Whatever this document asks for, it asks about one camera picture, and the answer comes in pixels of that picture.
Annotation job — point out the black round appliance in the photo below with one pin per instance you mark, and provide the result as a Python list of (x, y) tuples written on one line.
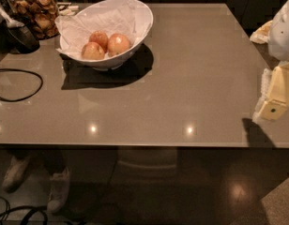
[(18, 34)]

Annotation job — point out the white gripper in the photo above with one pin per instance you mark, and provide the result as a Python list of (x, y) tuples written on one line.
[(282, 35)]

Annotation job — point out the small white items behind bowl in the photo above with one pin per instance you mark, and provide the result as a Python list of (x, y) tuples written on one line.
[(68, 10)]

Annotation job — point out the glass jar of chips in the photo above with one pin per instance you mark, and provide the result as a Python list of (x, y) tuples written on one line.
[(39, 14)]

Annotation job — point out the white paper in bowl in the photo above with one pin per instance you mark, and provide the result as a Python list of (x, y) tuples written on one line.
[(88, 25)]

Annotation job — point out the white bowl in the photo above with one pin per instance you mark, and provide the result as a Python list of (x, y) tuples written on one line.
[(113, 58)]

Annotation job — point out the red apple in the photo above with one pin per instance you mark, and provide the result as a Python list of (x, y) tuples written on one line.
[(118, 43), (101, 38), (92, 51)]

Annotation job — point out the left white shoe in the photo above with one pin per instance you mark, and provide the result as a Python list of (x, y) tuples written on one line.
[(15, 174)]

